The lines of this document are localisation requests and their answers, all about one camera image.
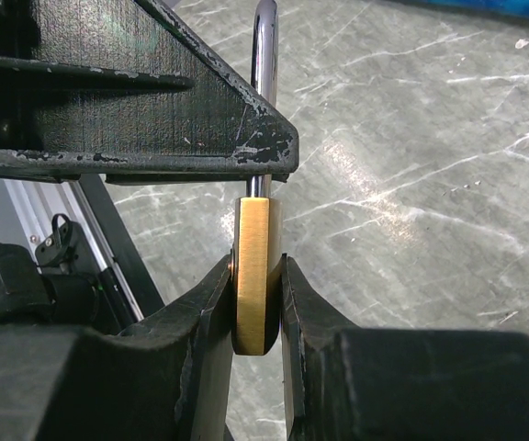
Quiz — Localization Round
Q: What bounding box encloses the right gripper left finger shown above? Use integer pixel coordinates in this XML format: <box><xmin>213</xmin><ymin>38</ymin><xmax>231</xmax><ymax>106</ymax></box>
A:
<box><xmin>0</xmin><ymin>259</ymin><xmax>233</xmax><ymax>440</ymax></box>

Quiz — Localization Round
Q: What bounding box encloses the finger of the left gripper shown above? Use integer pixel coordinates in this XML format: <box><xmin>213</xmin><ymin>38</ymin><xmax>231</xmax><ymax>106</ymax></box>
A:
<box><xmin>0</xmin><ymin>1</ymin><xmax>298</xmax><ymax>184</ymax></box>

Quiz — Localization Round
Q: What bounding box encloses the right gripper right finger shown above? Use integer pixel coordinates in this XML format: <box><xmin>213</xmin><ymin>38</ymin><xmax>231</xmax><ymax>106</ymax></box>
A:
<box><xmin>281</xmin><ymin>257</ymin><xmax>529</xmax><ymax>440</ymax></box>

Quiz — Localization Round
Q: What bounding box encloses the blue Doritos bag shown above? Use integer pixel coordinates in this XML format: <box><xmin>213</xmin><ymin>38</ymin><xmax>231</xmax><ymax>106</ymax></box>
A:
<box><xmin>456</xmin><ymin>0</ymin><xmax>529</xmax><ymax>22</ymax></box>

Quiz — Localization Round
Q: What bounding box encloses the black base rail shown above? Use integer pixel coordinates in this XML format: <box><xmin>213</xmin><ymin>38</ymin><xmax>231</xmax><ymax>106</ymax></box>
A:
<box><xmin>79</xmin><ymin>175</ymin><xmax>164</xmax><ymax>322</ymax></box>

